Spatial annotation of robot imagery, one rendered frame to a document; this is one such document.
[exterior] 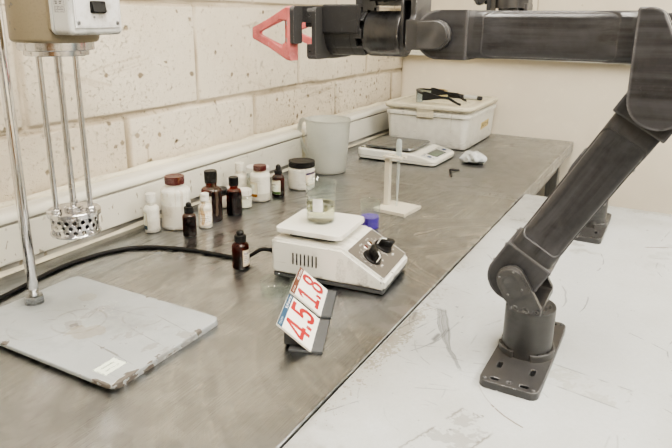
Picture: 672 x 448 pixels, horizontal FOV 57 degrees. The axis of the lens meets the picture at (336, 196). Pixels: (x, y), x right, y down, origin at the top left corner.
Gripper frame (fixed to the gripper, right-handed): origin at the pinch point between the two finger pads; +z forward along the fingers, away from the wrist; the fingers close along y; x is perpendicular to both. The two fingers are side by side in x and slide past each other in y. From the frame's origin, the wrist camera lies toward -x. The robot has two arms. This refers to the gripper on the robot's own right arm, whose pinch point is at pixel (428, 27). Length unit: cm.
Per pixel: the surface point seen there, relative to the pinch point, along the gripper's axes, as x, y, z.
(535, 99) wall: 26, -100, -5
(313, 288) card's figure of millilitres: 38, 60, -5
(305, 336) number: 39, 72, -11
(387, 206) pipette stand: 39.4, 10.6, 4.2
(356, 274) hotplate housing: 37, 54, -10
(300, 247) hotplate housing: 34, 55, 0
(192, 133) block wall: 24, 25, 48
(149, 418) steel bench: 40, 94, -5
